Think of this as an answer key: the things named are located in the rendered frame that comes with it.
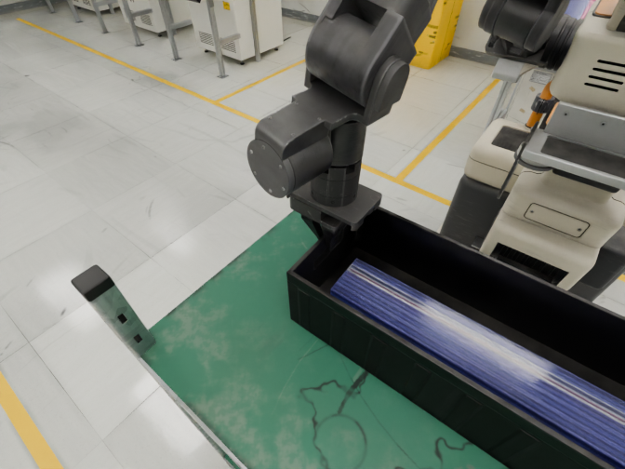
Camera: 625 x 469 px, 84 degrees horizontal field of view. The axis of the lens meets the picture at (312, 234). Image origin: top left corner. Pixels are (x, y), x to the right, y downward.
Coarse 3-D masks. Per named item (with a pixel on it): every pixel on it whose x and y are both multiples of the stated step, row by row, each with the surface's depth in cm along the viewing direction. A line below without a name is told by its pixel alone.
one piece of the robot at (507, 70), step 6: (498, 60) 69; (504, 60) 68; (510, 60) 68; (498, 66) 69; (504, 66) 68; (510, 66) 68; (516, 66) 67; (522, 66) 67; (492, 72) 69; (498, 72) 69; (504, 72) 68; (510, 72) 68; (516, 72) 67; (498, 78) 70; (504, 78) 69; (510, 78) 68; (516, 78) 67
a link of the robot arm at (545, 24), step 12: (492, 0) 54; (504, 0) 53; (552, 0) 49; (564, 0) 49; (492, 12) 55; (552, 12) 50; (564, 12) 54; (480, 24) 58; (492, 24) 56; (540, 24) 52; (552, 24) 54; (528, 36) 53; (540, 36) 53; (528, 48) 55
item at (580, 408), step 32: (352, 288) 48; (384, 288) 48; (384, 320) 44; (416, 320) 44; (448, 320) 44; (448, 352) 41; (480, 352) 41; (512, 352) 41; (480, 384) 40; (512, 384) 39; (544, 384) 39; (576, 384) 39; (544, 416) 37; (576, 416) 37; (608, 416) 37; (608, 448) 35
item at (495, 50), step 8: (568, 16) 62; (552, 32) 63; (488, 40) 68; (504, 40) 64; (488, 48) 68; (496, 48) 67; (504, 48) 66; (544, 48) 64; (496, 56) 69; (504, 56) 67; (512, 56) 66; (520, 56) 65; (528, 56) 65; (536, 56) 64; (536, 64) 65; (544, 64) 64
